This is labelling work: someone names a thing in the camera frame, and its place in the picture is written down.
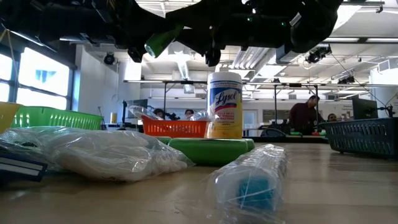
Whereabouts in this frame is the black frame clamp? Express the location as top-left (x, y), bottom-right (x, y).
top-left (260, 128), bottom-right (287, 139)

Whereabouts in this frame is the black plastic basket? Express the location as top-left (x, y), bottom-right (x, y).
top-left (319, 117), bottom-right (398, 159)

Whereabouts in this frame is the black aluminium table frame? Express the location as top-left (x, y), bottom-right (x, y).
top-left (242, 136), bottom-right (329, 144)

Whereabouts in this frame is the yellow plastic basket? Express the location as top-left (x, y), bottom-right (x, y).
top-left (0, 101), bottom-right (23, 134)

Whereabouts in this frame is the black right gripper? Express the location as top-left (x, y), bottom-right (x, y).
top-left (165, 0), bottom-right (300, 67)

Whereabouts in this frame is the blue toothbrush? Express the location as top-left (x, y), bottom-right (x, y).
top-left (188, 109), bottom-right (215, 122)
top-left (126, 105), bottom-right (163, 121)
top-left (174, 143), bottom-right (289, 224)

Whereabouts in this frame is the long ceiling light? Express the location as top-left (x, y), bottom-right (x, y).
top-left (365, 37), bottom-right (398, 44)
top-left (323, 36), bottom-right (360, 43)

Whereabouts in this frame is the thin yellow cord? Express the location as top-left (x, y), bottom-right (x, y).
top-left (0, 27), bottom-right (16, 78)

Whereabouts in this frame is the silver ventilation duct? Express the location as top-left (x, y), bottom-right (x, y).
top-left (275, 4), bottom-right (363, 65)

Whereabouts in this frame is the Lysol wipes canister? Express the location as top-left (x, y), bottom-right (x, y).
top-left (206, 71), bottom-right (243, 140)

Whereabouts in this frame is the dark screen on stand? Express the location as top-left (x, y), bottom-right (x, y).
top-left (121, 98), bottom-right (149, 129)

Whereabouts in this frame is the black computer monitor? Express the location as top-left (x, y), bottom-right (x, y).
top-left (352, 98), bottom-right (379, 121)

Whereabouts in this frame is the black camera stand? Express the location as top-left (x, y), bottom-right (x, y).
top-left (376, 104), bottom-right (396, 119)

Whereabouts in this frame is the bag of black combs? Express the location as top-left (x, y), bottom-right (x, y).
top-left (0, 138), bottom-right (63, 184)

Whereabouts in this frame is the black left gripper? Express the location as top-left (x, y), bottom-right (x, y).
top-left (102, 0), bottom-right (185, 62)

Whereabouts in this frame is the bag of cotton balls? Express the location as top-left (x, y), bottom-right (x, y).
top-left (1, 126), bottom-right (196, 183)

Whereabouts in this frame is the green plastic basket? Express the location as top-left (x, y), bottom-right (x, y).
top-left (11, 106), bottom-right (104, 131)

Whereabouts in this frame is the window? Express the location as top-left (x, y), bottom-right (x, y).
top-left (0, 46), bottom-right (75, 113)

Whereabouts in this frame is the orange plastic basket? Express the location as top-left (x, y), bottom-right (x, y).
top-left (141, 114), bottom-right (210, 139)

